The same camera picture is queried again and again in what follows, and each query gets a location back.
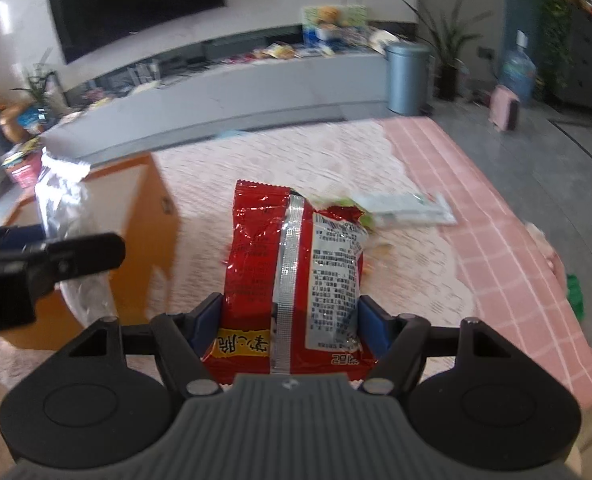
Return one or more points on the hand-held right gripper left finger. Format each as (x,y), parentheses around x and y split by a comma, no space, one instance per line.
(207,325)

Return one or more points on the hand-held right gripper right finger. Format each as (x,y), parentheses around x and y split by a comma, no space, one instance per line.
(373,327)

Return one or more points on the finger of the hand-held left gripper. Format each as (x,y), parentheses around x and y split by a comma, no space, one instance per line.
(81,255)

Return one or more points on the dark foil snack packet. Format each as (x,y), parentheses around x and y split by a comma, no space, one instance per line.
(63,195)

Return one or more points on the orange cardboard box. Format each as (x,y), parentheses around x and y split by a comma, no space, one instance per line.
(141,220)

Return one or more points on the orange stick snack bag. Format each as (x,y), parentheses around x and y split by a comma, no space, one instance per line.
(256,270)

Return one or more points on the pink storage box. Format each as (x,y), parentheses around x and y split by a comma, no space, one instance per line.
(26,175)

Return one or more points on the brown round vase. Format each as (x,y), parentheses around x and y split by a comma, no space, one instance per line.
(13,122)

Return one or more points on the white router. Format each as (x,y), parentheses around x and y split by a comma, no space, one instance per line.
(143,85)

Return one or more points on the white marble TV console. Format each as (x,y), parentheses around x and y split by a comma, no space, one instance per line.
(226,105)

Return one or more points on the grey-blue trash can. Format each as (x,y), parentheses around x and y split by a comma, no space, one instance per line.
(406,80)

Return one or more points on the black television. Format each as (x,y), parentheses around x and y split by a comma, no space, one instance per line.
(136,5)

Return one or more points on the long-leaf potted plant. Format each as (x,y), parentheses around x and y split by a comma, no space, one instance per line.
(448,82)

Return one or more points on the pink space heater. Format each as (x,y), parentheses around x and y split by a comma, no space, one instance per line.
(504,107)

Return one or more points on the yellow snack packets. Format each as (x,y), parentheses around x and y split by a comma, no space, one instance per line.
(278,51)

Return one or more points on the blue water jug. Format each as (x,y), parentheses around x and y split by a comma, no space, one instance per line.
(518,75)

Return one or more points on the trailing green plant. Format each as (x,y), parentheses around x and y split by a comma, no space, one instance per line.
(550,0)

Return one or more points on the wall socket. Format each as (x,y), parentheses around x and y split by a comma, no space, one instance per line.
(484,52)

